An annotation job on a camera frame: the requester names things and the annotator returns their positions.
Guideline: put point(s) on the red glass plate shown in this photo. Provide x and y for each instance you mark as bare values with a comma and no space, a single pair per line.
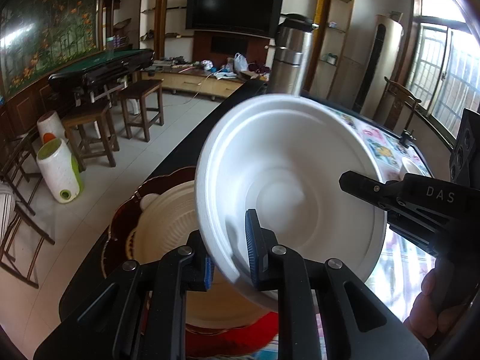
254,341

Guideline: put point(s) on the slim steel thermos flask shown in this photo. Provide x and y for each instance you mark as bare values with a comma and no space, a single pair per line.
287,71

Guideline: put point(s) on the metal frame chair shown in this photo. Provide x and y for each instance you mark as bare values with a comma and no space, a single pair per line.
18,188

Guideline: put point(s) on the person's right hand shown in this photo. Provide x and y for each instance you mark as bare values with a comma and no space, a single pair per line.
423,321

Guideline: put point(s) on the small black table clamp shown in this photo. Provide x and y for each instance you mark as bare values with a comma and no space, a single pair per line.
407,138

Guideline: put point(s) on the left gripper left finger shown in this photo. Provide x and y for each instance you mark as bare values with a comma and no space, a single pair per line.
139,314

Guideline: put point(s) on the floral wall painting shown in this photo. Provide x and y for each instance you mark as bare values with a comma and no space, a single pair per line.
38,36

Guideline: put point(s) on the low wooden tv cabinet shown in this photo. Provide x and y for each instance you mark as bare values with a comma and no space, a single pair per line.
194,83

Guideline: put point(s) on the wooden stool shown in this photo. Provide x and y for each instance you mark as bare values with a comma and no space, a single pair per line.
147,116
91,133

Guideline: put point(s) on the white green plastic bin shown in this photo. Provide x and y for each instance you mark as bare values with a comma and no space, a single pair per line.
60,170

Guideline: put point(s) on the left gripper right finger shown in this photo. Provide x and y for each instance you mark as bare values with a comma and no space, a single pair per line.
324,309

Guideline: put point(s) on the white orange plastic bin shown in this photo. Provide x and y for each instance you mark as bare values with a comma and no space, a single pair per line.
50,126

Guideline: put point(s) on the dark wooden chair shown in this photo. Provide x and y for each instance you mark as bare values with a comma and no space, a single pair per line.
392,102

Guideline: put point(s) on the green mahjong table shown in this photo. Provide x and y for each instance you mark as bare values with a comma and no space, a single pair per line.
95,71

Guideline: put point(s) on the white plastic bag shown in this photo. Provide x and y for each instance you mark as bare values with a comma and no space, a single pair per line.
240,63

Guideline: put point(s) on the black flat television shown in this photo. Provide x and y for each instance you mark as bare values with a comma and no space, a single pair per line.
257,18

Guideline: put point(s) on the standing air conditioner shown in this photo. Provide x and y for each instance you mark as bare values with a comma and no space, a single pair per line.
381,63

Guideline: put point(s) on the white foam bowl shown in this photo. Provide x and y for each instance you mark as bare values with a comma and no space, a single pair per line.
409,167
283,157

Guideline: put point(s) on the large steel thermos jug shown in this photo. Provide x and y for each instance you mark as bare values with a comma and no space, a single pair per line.
293,38

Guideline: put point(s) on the cream plastic bowl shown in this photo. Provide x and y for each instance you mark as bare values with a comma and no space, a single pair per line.
166,221

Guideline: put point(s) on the colourful printed tablecloth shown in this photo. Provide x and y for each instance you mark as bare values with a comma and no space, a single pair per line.
309,115

